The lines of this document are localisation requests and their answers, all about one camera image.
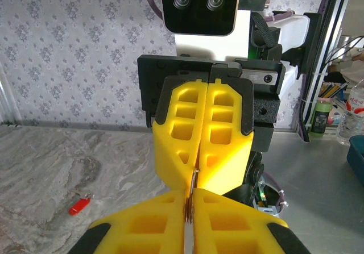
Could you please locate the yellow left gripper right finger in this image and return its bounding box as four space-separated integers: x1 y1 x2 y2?
192 188 311 254

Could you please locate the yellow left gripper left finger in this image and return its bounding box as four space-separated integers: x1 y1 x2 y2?
71 190 188 254

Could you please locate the silver keyring with chain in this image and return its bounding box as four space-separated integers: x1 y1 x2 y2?
183 167 200 254

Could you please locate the brass key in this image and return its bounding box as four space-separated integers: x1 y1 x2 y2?
184 195 195 223

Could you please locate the red plastic key fob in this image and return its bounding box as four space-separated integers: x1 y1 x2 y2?
68 190 95 217

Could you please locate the green bottle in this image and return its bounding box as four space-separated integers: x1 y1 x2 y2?
308 96 333 138

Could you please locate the yellow pencil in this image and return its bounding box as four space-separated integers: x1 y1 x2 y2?
318 82 344 98

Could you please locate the clear plastic water bottle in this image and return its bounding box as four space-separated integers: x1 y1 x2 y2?
337 79 364 147

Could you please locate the blue plastic container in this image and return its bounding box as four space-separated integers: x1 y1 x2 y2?
346 134 364 181

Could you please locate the person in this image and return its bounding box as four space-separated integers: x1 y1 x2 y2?
340 48 364 85

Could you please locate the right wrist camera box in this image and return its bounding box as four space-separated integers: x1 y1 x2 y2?
158 0 253 63

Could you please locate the aluminium frame post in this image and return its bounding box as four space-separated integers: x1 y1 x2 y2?
298 0 352 143

